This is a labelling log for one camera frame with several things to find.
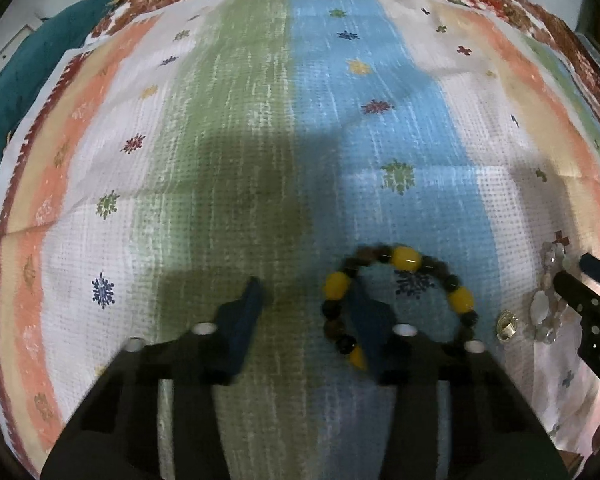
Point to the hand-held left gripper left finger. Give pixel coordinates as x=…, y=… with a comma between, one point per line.
x=242, y=325

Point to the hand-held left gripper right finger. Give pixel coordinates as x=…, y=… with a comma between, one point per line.
x=372, y=325

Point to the pastel striped cloth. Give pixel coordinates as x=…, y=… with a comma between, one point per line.
x=230, y=135

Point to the teal pillow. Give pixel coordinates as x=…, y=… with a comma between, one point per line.
x=30, y=70

